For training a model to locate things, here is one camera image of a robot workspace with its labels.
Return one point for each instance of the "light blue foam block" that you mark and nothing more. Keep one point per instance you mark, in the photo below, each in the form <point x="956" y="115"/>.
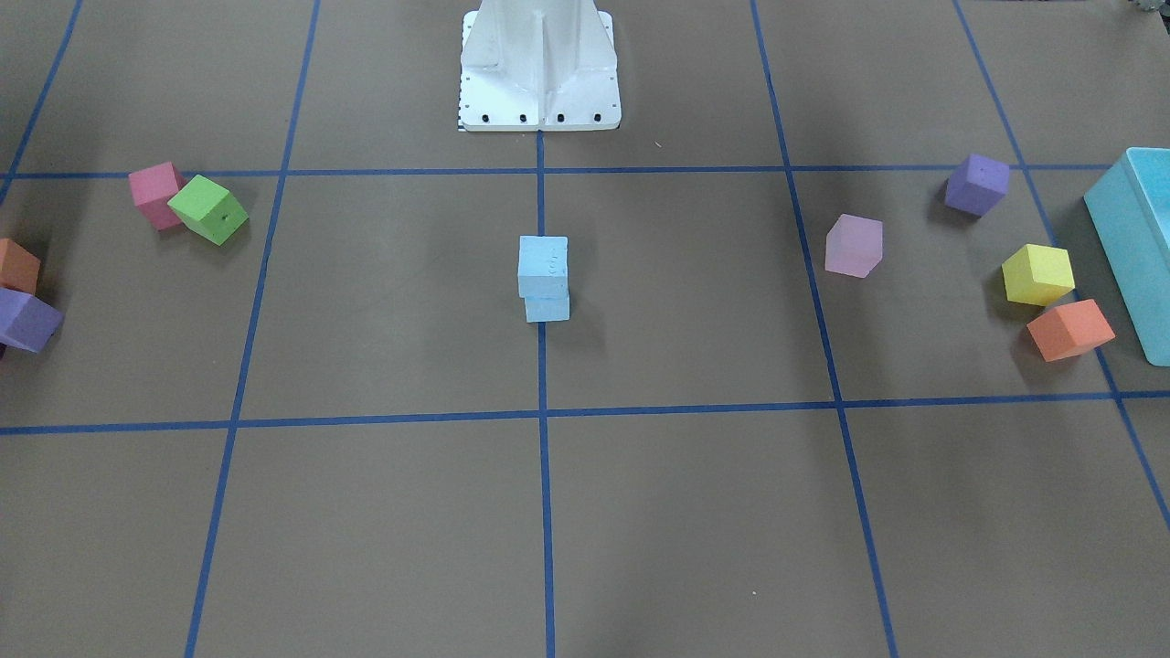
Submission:
<point x="544" y="310"/>
<point x="543" y="267"/>

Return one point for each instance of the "light pink foam block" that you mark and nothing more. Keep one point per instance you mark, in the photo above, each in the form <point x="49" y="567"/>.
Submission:
<point x="854" y="246"/>

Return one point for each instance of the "far purple foam block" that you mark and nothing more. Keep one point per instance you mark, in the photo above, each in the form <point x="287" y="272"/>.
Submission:
<point x="977" y="185"/>

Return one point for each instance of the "magenta foam block beside green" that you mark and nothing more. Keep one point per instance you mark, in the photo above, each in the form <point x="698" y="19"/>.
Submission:
<point x="152" y="188"/>

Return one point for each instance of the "yellow foam block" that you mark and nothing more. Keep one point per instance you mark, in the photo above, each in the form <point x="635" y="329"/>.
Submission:
<point x="1037" y="275"/>

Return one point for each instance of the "far orange foam block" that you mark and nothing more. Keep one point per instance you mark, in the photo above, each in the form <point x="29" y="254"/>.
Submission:
<point x="1069" y="330"/>

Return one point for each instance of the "teal plastic bin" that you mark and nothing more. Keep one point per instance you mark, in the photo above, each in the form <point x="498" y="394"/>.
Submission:
<point x="1129" y="207"/>

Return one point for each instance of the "purple foam block near tray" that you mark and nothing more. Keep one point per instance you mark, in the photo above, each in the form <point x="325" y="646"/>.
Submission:
<point x="27" y="323"/>

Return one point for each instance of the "orange foam block near tray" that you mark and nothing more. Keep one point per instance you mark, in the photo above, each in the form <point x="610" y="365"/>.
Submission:
<point x="20" y="269"/>

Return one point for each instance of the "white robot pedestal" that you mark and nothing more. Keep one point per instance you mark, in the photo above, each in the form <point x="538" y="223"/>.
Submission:
<point x="538" y="66"/>

